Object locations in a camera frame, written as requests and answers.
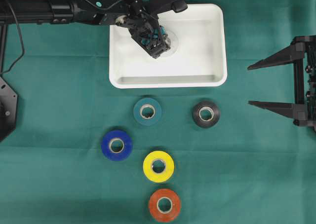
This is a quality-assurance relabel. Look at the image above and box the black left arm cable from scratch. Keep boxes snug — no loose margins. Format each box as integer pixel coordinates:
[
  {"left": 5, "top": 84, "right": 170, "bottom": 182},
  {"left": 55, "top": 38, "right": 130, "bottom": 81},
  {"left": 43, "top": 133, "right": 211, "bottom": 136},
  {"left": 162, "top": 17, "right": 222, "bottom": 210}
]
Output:
[{"left": 0, "top": 0, "right": 25, "bottom": 74}]

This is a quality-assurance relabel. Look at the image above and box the blue tape roll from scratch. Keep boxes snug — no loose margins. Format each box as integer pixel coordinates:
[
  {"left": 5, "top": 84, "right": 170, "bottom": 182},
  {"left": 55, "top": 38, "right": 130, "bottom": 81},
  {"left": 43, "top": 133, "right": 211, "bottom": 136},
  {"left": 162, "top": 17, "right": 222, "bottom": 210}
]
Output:
[{"left": 101, "top": 130, "right": 133, "bottom": 161}]

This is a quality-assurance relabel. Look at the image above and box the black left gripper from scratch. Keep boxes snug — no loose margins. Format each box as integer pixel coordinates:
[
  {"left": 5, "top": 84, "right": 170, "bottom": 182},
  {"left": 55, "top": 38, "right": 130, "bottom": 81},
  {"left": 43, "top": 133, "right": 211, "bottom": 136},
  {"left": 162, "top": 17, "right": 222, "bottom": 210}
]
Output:
[{"left": 116, "top": 0, "right": 170, "bottom": 59}]

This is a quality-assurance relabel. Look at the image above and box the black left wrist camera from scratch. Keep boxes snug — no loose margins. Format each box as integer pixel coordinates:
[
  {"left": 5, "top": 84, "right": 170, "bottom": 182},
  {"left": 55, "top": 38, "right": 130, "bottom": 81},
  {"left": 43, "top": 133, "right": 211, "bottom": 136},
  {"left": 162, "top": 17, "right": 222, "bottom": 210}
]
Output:
[{"left": 145, "top": 0, "right": 188, "bottom": 16}]

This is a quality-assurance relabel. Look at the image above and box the white tape roll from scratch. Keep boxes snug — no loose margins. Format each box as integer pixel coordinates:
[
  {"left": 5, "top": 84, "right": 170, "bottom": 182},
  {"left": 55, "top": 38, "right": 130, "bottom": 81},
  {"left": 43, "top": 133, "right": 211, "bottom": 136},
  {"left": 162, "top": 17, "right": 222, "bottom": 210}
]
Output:
[{"left": 160, "top": 29, "right": 179, "bottom": 58}]

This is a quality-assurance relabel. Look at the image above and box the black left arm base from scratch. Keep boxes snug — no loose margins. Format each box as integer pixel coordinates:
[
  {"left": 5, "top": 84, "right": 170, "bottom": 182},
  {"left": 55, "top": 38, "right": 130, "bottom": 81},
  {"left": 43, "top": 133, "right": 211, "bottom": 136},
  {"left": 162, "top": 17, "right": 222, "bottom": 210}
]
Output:
[{"left": 0, "top": 77, "right": 18, "bottom": 142}]

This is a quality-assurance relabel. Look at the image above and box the white plastic tray case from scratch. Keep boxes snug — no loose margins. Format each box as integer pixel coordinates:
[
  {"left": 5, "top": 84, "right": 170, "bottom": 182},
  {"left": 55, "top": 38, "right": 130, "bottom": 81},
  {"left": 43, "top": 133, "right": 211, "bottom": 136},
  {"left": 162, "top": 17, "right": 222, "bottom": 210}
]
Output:
[{"left": 109, "top": 3, "right": 227, "bottom": 89}]

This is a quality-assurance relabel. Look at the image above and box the yellow tape roll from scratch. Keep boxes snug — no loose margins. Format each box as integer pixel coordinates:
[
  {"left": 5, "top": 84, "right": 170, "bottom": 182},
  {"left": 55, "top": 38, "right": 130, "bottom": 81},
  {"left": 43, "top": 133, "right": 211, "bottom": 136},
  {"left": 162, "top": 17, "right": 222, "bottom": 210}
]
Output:
[{"left": 143, "top": 150, "right": 175, "bottom": 183}]

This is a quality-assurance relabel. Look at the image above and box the green tape roll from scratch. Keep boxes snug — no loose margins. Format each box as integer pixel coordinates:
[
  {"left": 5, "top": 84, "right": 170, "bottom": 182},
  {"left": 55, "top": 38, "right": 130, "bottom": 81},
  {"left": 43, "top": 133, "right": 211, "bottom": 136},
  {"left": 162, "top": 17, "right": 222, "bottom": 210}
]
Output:
[{"left": 133, "top": 98, "right": 162, "bottom": 126}]

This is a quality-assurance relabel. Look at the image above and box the orange tape roll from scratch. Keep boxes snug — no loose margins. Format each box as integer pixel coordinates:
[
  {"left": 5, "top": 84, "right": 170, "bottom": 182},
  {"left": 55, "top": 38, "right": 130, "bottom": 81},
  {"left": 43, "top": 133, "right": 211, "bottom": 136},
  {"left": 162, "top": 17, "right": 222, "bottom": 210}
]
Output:
[{"left": 148, "top": 188, "right": 182, "bottom": 223}]

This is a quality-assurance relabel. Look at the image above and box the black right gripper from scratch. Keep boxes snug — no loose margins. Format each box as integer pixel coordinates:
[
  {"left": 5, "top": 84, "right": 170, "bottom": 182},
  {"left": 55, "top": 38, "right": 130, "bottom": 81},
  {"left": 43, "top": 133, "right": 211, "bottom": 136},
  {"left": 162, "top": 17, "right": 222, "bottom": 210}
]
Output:
[{"left": 247, "top": 36, "right": 316, "bottom": 131}]

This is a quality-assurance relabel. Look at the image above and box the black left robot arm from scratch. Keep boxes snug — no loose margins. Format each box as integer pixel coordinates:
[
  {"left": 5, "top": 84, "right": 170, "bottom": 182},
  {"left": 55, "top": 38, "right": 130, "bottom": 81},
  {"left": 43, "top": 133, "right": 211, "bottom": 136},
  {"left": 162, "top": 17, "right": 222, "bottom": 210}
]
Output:
[{"left": 0, "top": 0, "right": 171, "bottom": 59}]

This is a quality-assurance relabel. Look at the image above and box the black tape roll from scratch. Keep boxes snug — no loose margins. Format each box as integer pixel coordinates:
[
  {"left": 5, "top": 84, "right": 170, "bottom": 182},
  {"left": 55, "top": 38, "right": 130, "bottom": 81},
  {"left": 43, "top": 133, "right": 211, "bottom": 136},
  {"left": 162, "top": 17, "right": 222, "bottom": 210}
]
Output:
[{"left": 192, "top": 101, "right": 221, "bottom": 128}]

